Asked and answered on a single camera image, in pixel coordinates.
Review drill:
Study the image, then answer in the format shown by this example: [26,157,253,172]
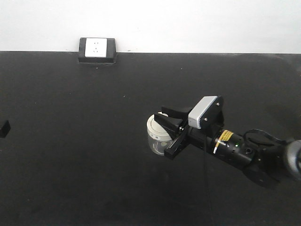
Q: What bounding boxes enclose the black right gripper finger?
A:
[161,106,192,118]
[154,113,183,139]

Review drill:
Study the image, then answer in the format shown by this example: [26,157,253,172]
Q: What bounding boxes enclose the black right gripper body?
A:
[164,123,222,160]

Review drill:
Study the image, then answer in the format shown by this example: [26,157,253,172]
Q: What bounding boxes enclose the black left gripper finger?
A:
[0,120,11,138]

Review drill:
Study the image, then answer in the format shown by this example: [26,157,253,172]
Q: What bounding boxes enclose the glass jar with cream lid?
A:
[146,115,173,156]

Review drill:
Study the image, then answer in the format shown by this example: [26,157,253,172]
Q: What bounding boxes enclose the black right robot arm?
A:
[154,105,301,188]

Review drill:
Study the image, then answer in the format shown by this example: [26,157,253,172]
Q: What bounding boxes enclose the black white power socket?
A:
[78,38,117,64]

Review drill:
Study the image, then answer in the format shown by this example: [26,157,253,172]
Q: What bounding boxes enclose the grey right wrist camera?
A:
[188,96,224,129]

